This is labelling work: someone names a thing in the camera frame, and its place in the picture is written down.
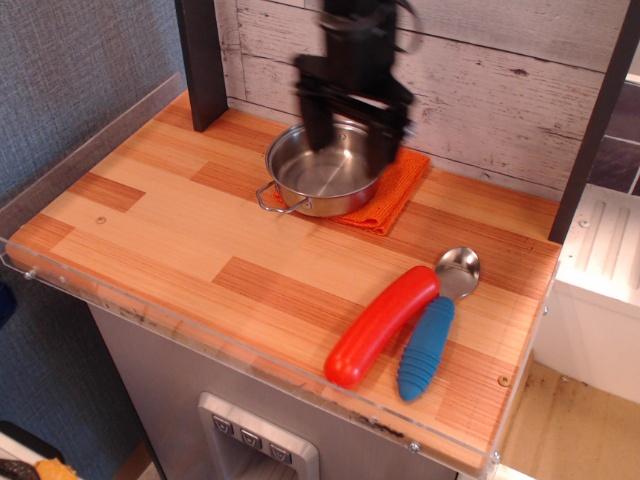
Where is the dark shelf post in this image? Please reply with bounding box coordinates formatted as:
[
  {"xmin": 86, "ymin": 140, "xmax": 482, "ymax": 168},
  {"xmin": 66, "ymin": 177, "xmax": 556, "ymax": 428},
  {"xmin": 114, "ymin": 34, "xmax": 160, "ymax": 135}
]
[
  {"xmin": 548, "ymin": 0, "xmax": 639, "ymax": 244},
  {"xmin": 175, "ymin": 0, "xmax": 228, "ymax": 132}
]

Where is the stainless steel pot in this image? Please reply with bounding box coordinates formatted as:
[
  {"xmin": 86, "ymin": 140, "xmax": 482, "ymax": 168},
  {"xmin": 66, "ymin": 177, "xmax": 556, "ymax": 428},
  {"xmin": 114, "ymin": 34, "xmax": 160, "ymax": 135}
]
[{"xmin": 256, "ymin": 120, "xmax": 381, "ymax": 218}]

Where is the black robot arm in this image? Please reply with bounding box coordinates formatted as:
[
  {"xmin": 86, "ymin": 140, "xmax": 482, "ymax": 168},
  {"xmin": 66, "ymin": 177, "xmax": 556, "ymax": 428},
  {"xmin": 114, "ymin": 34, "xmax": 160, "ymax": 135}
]
[{"xmin": 294, "ymin": 1, "xmax": 415, "ymax": 177}]

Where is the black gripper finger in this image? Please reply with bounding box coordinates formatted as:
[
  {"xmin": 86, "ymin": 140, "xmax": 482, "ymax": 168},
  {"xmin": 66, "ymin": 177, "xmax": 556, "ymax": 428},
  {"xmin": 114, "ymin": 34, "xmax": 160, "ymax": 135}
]
[
  {"xmin": 299, "ymin": 92, "xmax": 337, "ymax": 152},
  {"xmin": 368, "ymin": 120, "xmax": 406, "ymax": 173}
]

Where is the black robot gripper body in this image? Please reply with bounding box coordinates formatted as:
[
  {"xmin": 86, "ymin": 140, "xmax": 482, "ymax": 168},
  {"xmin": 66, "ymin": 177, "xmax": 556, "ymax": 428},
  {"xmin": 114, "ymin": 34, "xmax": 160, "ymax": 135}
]
[{"xmin": 294, "ymin": 27, "xmax": 413, "ymax": 126}]

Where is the dark left shelf post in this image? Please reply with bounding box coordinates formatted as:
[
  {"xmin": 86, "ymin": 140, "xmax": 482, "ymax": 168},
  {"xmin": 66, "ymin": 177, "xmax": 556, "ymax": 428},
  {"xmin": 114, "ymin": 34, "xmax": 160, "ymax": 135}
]
[{"xmin": 175, "ymin": 0, "xmax": 228, "ymax": 132}]

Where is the blue handled metal spoon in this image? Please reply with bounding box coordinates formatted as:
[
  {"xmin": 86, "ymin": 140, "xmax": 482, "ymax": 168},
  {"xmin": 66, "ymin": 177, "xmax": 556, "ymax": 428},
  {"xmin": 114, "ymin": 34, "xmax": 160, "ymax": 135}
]
[{"xmin": 397, "ymin": 246, "xmax": 481, "ymax": 402}]

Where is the white toy sink unit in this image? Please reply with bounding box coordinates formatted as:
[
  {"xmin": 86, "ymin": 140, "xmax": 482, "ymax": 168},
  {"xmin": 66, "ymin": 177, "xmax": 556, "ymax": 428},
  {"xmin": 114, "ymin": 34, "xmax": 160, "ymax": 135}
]
[{"xmin": 533, "ymin": 74, "xmax": 640, "ymax": 406}]

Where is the grey toy fridge cabinet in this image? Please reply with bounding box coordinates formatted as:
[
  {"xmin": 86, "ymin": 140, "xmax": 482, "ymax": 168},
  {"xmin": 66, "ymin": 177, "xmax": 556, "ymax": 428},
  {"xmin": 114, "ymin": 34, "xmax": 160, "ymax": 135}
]
[{"xmin": 91, "ymin": 306, "xmax": 457, "ymax": 479}]

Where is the orange folded cloth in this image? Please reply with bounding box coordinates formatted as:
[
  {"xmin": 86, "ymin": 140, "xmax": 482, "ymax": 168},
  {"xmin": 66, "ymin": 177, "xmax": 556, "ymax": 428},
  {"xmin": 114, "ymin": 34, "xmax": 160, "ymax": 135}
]
[{"xmin": 272, "ymin": 148, "xmax": 431, "ymax": 237}]

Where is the red plastic sausage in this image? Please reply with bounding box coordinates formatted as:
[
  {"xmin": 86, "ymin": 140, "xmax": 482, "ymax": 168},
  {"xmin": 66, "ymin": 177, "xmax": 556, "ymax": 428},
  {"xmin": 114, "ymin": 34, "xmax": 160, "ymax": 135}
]
[{"xmin": 324, "ymin": 266, "xmax": 440, "ymax": 389}]

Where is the dark right shelf post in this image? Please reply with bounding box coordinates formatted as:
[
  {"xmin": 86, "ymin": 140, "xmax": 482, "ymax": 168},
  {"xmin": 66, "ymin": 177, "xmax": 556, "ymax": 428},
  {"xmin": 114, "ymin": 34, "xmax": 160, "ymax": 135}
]
[{"xmin": 548, "ymin": 0, "xmax": 639, "ymax": 244}]

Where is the yellow object bottom left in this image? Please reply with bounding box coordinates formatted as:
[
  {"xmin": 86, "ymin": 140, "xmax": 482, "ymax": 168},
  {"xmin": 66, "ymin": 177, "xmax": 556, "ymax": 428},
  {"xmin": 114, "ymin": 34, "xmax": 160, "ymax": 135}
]
[{"xmin": 34, "ymin": 458, "xmax": 79, "ymax": 480}]

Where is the clear acrylic edge guard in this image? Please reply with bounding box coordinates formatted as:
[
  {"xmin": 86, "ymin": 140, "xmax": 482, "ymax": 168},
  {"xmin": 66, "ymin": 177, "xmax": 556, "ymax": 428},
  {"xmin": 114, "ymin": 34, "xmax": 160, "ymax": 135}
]
[{"xmin": 0, "ymin": 236, "xmax": 502, "ymax": 474}]

